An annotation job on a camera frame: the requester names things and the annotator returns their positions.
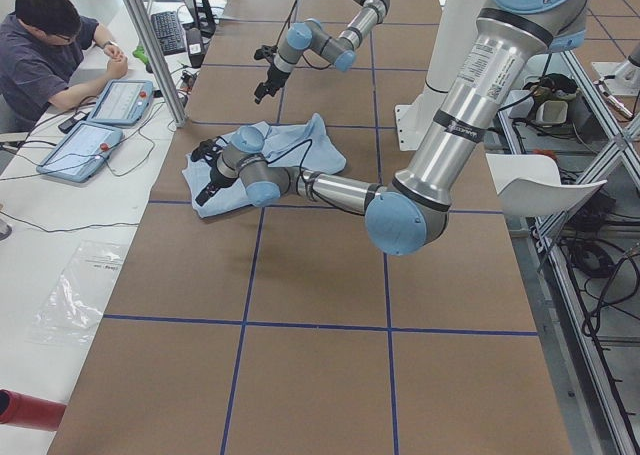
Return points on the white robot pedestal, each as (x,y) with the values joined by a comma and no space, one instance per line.
(455,36)

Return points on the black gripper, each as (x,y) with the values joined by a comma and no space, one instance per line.
(216,177)
(274,75)

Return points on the aluminium frame post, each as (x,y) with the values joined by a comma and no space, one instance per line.
(142,24)

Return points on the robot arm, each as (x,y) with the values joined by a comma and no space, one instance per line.
(481,48)
(297,38)

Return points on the clear plastic bag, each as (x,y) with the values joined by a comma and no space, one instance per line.
(73,309)

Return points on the brown paper table cover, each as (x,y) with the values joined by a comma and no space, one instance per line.
(283,330)

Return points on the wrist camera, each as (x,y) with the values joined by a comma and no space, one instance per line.
(207,151)
(266,52)

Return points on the near blue teach pendant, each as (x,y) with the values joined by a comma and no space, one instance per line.
(81,153)

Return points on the light blue button shirt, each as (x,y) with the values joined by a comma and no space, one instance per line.
(307,145)

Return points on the seated person dark shirt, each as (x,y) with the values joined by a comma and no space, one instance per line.
(42,45)

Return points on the far blue teach pendant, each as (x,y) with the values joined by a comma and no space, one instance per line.
(122,102)

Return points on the blue teach pendant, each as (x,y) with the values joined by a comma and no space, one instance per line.
(81,153)
(122,102)

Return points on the green object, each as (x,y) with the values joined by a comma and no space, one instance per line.
(140,54)

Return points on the black keyboard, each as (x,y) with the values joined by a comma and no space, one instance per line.
(169,32)

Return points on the white chair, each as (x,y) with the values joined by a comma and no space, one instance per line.
(530,185)

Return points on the red cylinder roll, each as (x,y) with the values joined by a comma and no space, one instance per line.
(26,411)

